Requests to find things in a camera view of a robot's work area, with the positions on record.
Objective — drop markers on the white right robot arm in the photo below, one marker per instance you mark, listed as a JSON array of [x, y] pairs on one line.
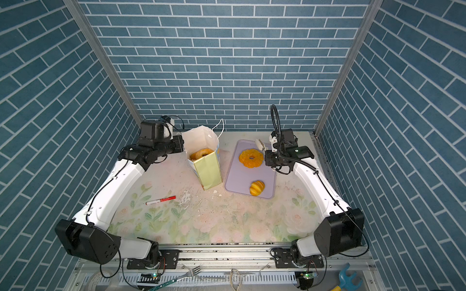
[[341, 226]]

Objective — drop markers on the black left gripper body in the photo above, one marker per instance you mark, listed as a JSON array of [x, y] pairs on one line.
[[169, 146]]

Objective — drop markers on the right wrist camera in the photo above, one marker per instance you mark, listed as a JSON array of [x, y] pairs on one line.
[[286, 141]]

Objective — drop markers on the aluminium corner post right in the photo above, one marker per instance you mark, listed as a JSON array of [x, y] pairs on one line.
[[359, 38]]

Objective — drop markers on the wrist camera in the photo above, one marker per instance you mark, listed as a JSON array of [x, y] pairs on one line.
[[155, 131], [286, 141]]

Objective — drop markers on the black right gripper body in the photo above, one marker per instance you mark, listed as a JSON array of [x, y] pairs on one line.
[[274, 157]]

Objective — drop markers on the floral paper bag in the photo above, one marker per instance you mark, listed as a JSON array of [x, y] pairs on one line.
[[201, 146]]

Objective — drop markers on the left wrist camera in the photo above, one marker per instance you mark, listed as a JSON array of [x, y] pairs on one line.
[[155, 131]]

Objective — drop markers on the orange ring bread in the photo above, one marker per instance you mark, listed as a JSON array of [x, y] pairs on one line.
[[251, 158]]

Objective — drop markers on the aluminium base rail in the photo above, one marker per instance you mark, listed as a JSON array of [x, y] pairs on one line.
[[247, 267]]

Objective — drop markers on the metal fork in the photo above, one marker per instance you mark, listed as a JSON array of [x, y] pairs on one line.
[[193, 272]]

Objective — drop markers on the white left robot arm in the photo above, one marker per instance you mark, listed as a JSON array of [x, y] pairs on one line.
[[86, 234]]

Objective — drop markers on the aluminium corner post left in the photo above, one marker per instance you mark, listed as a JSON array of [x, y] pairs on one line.
[[91, 37]]

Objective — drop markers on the striped yellow bun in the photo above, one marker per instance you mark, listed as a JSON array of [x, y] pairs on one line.
[[257, 187]]

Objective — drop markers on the aluminium corner post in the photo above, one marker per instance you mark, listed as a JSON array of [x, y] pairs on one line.
[[91, 37], [359, 38]]

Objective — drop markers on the blue toy wrench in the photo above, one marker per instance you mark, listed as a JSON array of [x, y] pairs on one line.
[[346, 281]]

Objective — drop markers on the red white marker pen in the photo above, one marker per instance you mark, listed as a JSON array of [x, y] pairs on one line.
[[160, 200]]

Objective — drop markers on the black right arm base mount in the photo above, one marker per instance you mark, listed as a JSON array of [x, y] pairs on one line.
[[291, 258]]

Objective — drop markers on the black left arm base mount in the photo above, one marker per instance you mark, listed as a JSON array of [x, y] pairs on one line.
[[163, 259]]

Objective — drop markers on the lilac plastic tray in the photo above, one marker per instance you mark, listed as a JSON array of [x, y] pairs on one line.
[[240, 178]]

